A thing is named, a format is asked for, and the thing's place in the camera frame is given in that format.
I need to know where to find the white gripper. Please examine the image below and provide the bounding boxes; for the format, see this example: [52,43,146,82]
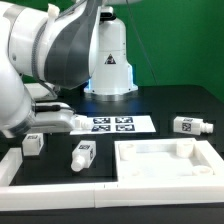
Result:
[28,102,76,133]

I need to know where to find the white square table top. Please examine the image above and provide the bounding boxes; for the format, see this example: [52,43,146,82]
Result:
[114,138,224,184]

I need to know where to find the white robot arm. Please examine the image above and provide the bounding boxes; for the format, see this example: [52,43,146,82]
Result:
[0,0,138,138]

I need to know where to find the paper sheet with markers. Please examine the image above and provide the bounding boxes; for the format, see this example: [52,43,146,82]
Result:
[70,115,156,135]

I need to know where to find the white U-shaped fence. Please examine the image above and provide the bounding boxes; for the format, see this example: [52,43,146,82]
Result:
[0,148,224,211]

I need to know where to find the grey cable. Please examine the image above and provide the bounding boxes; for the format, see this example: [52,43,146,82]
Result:
[125,0,159,86]

